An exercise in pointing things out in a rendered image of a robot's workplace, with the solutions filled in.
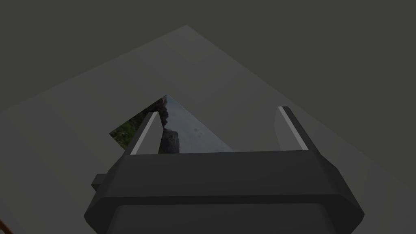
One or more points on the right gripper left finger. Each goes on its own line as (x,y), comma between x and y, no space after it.
(148,138)

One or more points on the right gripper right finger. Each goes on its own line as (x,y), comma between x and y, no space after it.
(292,135)

